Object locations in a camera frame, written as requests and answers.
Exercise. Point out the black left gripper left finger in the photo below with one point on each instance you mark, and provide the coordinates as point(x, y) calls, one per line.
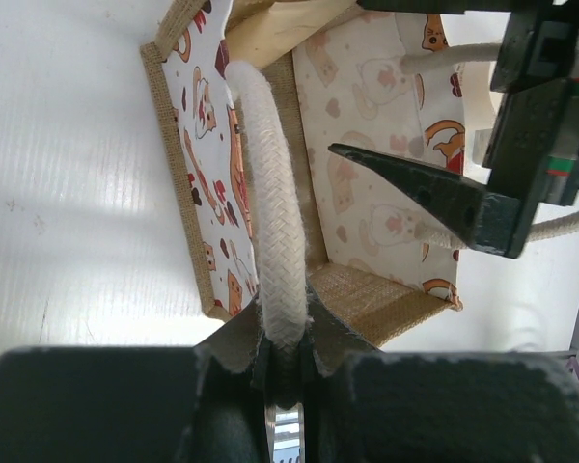
point(136, 403)

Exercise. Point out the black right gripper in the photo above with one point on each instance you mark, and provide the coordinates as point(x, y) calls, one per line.
point(533, 151)

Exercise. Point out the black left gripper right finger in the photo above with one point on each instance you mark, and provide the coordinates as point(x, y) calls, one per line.
point(362, 404)

